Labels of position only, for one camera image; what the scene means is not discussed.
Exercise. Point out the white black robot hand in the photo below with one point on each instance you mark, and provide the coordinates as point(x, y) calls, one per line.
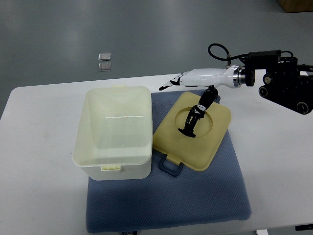
point(232, 77)

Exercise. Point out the yellow box lid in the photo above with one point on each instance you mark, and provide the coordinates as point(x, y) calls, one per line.
point(179, 150)

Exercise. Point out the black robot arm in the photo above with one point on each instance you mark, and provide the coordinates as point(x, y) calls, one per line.
point(283, 82)

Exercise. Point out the brown cardboard box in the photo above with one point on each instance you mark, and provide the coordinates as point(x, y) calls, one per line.
point(296, 6)

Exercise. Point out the white storage box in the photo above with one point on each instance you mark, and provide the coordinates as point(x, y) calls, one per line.
point(114, 138)

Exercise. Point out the blue quilted mat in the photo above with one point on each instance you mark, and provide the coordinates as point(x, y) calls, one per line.
point(192, 180)

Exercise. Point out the upper floor plate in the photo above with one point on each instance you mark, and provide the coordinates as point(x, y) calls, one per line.
point(104, 56)

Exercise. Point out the black mat label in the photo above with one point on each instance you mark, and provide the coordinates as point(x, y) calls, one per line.
point(129, 233)

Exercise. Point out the black table bracket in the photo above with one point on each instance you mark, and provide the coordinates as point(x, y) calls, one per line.
point(305, 227)

